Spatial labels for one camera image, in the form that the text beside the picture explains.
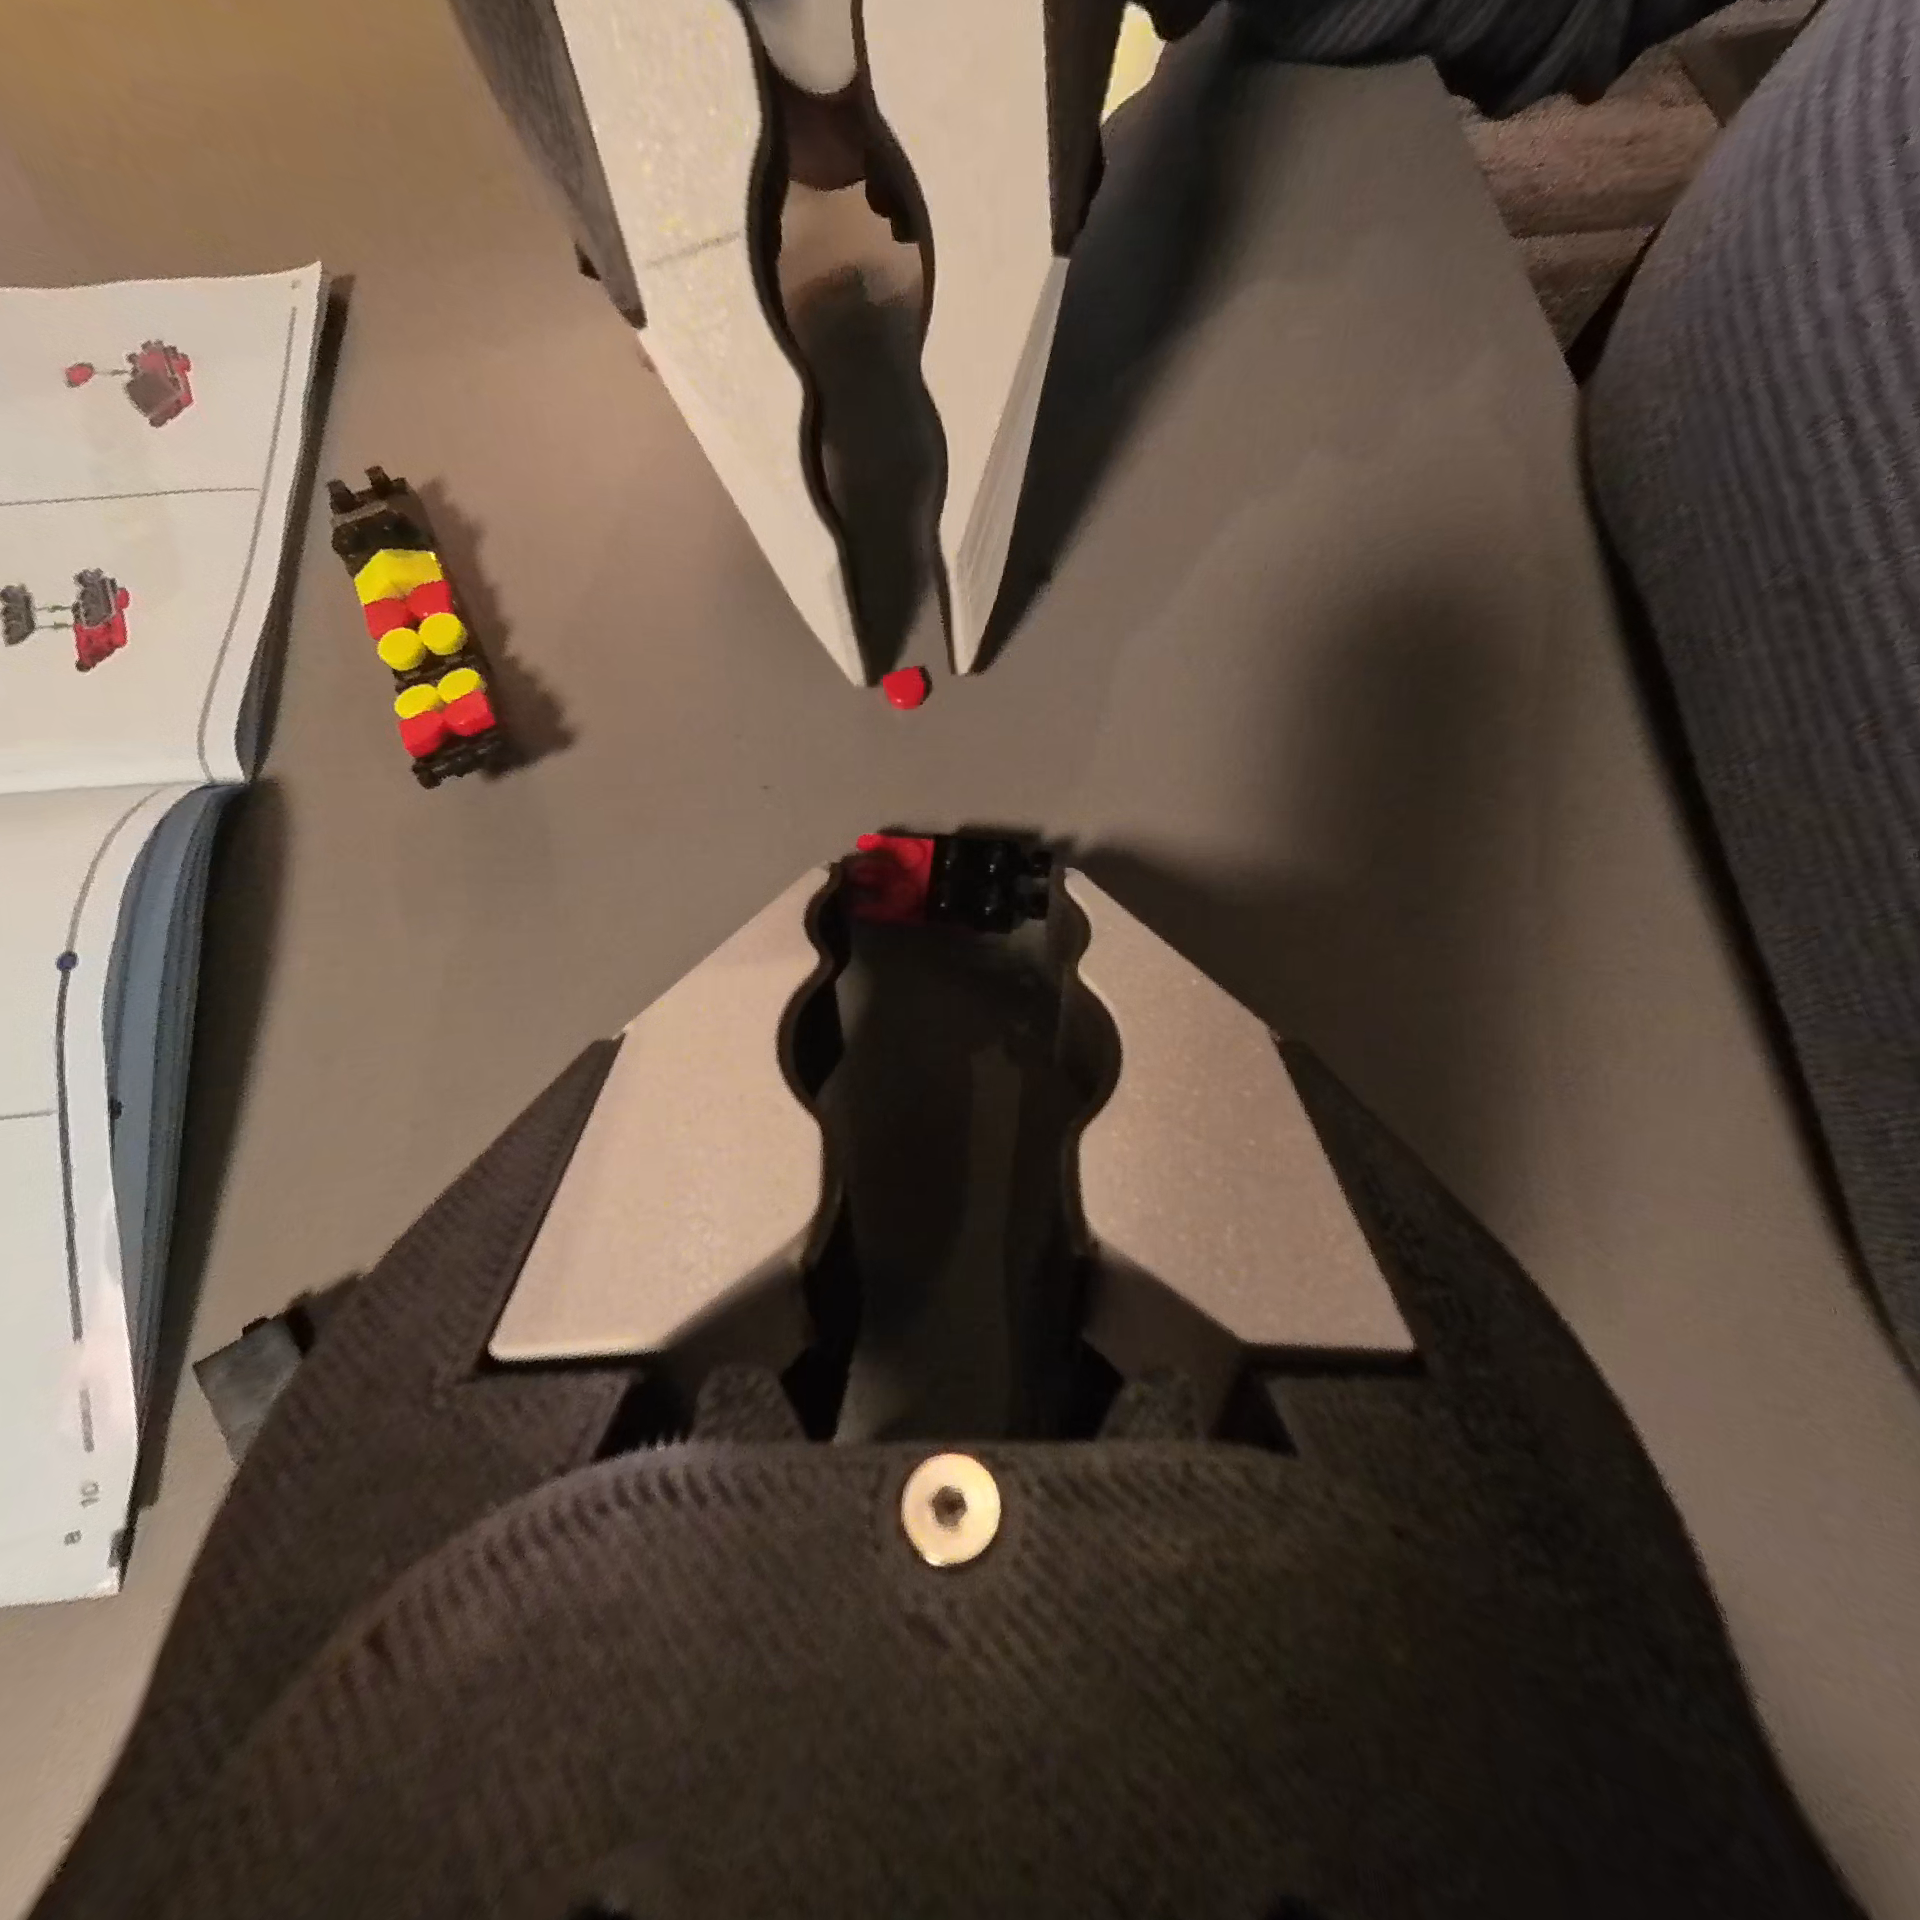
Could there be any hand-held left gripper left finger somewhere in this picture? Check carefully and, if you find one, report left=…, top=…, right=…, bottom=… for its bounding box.
left=488, top=862, right=845, bottom=1403

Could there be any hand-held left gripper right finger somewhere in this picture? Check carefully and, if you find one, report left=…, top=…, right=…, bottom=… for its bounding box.
left=1049, top=866, right=1420, bottom=1403

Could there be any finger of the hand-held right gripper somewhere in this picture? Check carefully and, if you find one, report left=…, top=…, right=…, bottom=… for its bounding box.
left=551, top=0, right=876, bottom=696
left=855, top=0, right=1076, bottom=681

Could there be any red and black brick assembly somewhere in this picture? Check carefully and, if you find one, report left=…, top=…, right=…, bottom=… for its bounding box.
left=852, top=827, right=1056, bottom=936

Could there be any black yellow red brick assembly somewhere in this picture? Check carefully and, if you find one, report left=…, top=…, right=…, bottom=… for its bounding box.
left=328, top=470, right=529, bottom=794

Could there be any small black block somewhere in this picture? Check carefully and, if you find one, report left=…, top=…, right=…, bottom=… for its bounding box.
left=192, top=1312, right=308, bottom=1466

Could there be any building instruction booklet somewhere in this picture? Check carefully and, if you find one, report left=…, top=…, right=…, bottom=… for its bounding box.
left=0, top=263, right=336, bottom=1610

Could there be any person's grey ribbed clothing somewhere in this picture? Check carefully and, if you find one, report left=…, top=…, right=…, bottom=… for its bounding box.
left=1583, top=0, right=1920, bottom=1361

